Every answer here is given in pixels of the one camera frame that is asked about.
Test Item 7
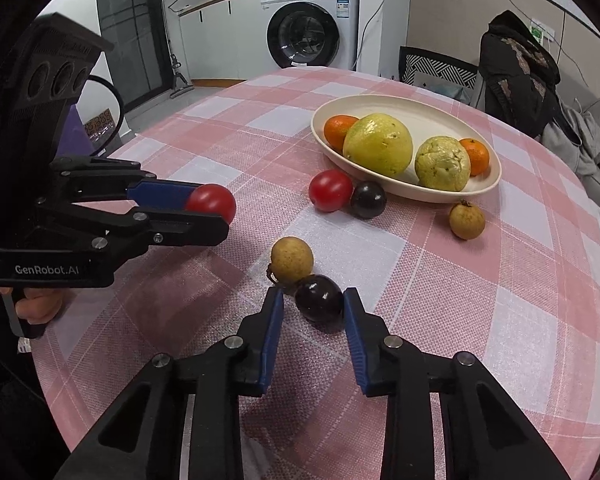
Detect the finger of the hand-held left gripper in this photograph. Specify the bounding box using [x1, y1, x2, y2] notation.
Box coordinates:
[35, 200, 230, 273]
[50, 156, 201, 211]

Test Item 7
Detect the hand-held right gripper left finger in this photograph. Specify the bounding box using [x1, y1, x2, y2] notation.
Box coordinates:
[67, 287, 286, 480]

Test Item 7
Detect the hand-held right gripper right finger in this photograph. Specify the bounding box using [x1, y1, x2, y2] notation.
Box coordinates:
[343, 287, 573, 480]

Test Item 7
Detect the red tomato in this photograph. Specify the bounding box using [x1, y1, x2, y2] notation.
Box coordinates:
[308, 169, 354, 212]
[185, 184, 237, 225]

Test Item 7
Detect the dark purple plum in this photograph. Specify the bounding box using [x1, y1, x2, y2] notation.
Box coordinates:
[294, 274, 344, 325]
[350, 180, 387, 219]

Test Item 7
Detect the brown longan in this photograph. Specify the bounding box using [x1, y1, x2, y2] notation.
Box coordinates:
[266, 236, 314, 288]
[448, 200, 486, 241]

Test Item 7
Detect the orange mandarin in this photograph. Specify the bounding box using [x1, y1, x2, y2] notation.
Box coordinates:
[323, 115, 361, 151]
[459, 138, 490, 177]

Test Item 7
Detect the bumpy green guava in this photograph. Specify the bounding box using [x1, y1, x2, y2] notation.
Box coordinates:
[414, 135, 472, 192]

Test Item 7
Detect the large yellow guava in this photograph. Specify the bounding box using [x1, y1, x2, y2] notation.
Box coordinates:
[343, 113, 414, 178]

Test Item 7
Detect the cream round plate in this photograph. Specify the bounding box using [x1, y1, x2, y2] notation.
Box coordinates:
[310, 94, 502, 203]

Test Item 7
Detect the person's left hand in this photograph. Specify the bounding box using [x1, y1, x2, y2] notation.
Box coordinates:
[15, 287, 65, 326]

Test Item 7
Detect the purple bag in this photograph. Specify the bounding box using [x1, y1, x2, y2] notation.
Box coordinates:
[55, 105, 93, 158]

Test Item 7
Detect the brown patterned box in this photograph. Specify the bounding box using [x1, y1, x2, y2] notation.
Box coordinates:
[82, 109, 117, 157]

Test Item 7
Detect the grey mop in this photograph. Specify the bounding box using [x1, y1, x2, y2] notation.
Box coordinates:
[166, 35, 197, 100]

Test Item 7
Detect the black framed glass door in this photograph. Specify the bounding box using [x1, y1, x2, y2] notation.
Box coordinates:
[96, 0, 173, 111]

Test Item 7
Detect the white lower kitchen cabinet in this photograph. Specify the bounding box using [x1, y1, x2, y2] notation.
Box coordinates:
[179, 0, 271, 83]

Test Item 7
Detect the black patterned basket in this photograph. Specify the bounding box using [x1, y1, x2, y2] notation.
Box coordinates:
[399, 46, 480, 106]

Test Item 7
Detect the black jacket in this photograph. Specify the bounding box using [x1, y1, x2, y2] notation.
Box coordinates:
[480, 10, 563, 138]

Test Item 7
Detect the grey garment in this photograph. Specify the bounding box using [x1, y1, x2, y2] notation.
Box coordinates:
[540, 97, 600, 181]

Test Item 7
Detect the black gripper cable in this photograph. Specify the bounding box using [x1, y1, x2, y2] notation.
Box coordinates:
[87, 75, 126, 156]

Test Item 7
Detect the green labelled wall socket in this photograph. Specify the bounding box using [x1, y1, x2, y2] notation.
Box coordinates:
[529, 17, 556, 41]

